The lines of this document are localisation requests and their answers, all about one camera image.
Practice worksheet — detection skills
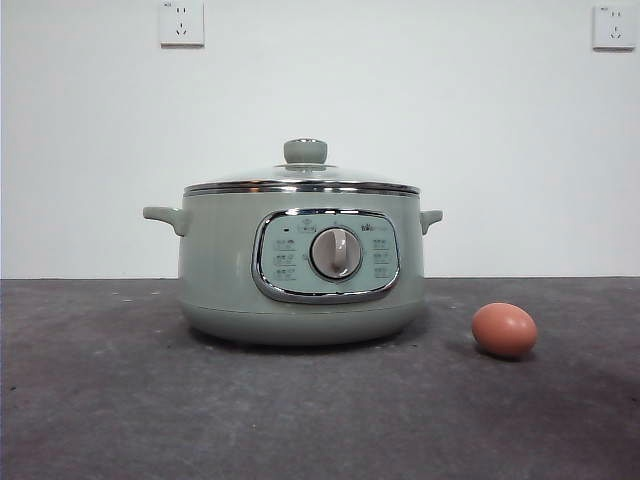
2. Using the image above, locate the glass lid with green knob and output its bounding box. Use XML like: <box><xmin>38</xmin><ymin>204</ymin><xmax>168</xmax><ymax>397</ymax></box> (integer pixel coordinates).
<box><xmin>182</xmin><ymin>138</ymin><xmax>421</xmax><ymax>196</ymax></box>

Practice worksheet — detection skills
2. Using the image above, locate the brown egg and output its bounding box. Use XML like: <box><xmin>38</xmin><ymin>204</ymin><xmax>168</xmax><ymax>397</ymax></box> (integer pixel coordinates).
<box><xmin>471</xmin><ymin>301</ymin><xmax>539</xmax><ymax>358</ymax></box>

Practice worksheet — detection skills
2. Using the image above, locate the pale green electric pot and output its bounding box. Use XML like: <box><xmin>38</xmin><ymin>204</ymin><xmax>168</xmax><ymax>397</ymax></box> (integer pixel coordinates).
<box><xmin>142</xmin><ymin>185</ymin><xmax>444</xmax><ymax>347</ymax></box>

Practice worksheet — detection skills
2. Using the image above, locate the white wall socket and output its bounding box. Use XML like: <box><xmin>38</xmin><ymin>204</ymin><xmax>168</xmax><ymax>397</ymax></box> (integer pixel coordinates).
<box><xmin>592</xmin><ymin>4</ymin><xmax>636</xmax><ymax>51</ymax></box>
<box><xmin>159</xmin><ymin>0</ymin><xmax>206</xmax><ymax>49</ymax></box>

